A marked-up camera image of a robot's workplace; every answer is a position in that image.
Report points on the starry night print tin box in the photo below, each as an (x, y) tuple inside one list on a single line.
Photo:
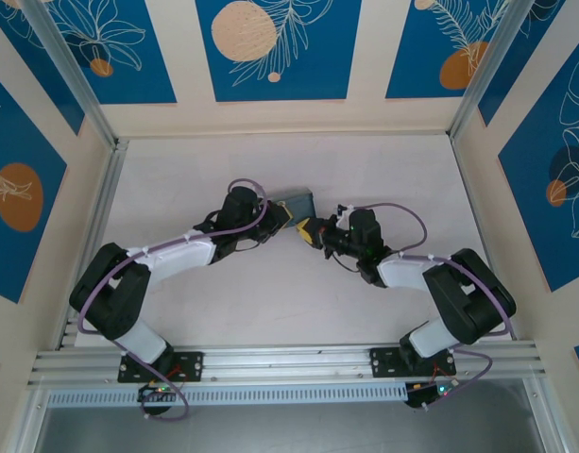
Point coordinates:
[(299, 204)]

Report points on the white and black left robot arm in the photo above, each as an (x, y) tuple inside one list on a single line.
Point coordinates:
[(175, 257)]

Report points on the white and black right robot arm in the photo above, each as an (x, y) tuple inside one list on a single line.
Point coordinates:
[(459, 292)]

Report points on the blue panel with peach moon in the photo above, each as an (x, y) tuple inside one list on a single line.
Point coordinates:
[(279, 47)]

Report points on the aluminium mounting rail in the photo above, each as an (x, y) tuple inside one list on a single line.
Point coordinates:
[(289, 361)]

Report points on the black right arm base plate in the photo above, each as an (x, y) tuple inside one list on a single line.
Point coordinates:
[(386, 362)]

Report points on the aluminium side rail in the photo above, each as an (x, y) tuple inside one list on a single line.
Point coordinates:
[(97, 236)]

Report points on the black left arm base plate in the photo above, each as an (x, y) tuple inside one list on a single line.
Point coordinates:
[(190, 365)]

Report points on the blue floral wall panel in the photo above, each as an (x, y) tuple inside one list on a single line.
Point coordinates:
[(440, 47), (549, 179), (114, 47), (20, 189), (29, 56), (544, 56)]

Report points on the aluminium frame post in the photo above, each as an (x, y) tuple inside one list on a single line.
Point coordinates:
[(72, 80), (492, 71)]

